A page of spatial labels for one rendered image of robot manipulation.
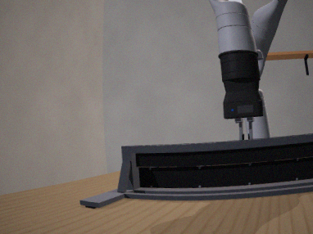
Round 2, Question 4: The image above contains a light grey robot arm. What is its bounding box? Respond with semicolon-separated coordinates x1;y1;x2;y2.
209;0;287;139

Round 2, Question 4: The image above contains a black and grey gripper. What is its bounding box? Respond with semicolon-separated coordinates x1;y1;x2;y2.
218;25;263;140

